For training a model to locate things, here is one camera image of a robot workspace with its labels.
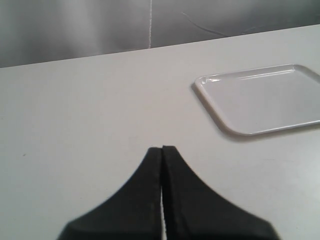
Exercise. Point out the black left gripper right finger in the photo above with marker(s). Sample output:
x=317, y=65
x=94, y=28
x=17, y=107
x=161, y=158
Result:
x=193, y=211

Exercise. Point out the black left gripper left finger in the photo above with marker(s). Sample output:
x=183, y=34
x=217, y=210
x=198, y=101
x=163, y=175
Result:
x=132, y=213

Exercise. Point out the white rectangular plastic tray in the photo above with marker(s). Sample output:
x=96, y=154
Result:
x=262, y=100

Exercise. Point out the grey backdrop curtain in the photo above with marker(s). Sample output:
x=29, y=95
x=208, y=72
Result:
x=37, y=31

